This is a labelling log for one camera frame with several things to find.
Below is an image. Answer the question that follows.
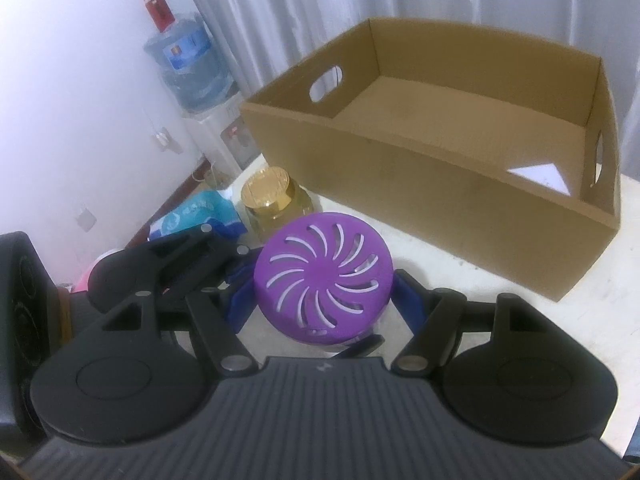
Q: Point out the pink cloth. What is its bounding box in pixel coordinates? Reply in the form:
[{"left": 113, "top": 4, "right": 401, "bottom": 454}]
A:
[{"left": 74, "top": 254, "right": 103, "bottom": 293}]

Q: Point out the brown cardboard box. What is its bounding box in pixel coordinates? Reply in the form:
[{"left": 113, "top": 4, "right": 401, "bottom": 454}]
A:
[{"left": 241, "top": 16, "right": 622, "bottom": 303}]

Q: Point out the purple lid air freshener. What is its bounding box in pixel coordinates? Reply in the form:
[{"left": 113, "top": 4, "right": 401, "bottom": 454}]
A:
[{"left": 252, "top": 211, "right": 396, "bottom": 361}]

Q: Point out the red bottle on jug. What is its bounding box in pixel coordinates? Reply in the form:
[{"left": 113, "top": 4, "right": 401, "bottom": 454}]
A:
[{"left": 141, "top": 0, "right": 176, "bottom": 34}]

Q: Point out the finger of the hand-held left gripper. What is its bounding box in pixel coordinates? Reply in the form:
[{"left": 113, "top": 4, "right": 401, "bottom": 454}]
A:
[
  {"left": 160, "top": 257, "right": 236, "bottom": 306},
  {"left": 149, "top": 224, "right": 254, "bottom": 281}
]

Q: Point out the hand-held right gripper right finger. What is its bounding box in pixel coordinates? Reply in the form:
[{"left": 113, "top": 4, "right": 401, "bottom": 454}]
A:
[{"left": 391, "top": 269, "right": 549, "bottom": 374}]

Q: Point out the white water dispenser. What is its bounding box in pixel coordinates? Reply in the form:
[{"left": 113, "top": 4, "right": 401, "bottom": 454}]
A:
[{"left": 181, "top": 95, "right": 262, "bottom": 187}]

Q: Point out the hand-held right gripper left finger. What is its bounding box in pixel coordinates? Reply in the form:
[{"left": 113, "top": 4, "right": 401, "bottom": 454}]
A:
[{"left": 75, "top": 281, "right": 261, "bottom": 375}]

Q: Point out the blue wet wipes pack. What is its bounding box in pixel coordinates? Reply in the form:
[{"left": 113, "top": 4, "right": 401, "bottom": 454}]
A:
[{"left": 149, "top": 189, "right": 249, "bottom": 246}]

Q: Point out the small white box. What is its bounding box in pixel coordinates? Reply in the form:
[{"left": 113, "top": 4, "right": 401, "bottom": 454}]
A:
[{"left": 507, "top": 162, "right": 574, "bottom": 196}]

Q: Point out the blue water jug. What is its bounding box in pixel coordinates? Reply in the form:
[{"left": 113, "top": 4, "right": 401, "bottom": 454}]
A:
[{"left": 142, "top": 12, "right": 234, "bottom": 114}]

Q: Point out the glass jar with gold lid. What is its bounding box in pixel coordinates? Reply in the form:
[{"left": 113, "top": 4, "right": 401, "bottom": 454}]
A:
[{"left": 240, "top": 167, "right": 316, "bottom": 243}]

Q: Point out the white wall socket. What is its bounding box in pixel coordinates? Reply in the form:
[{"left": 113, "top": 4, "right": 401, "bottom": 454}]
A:
[
  {"left": 75, "top": 205, "right": 99, "bottom": 234},
  {"left": 151, "top": 126, "right": 174, "bottom": 154}
]

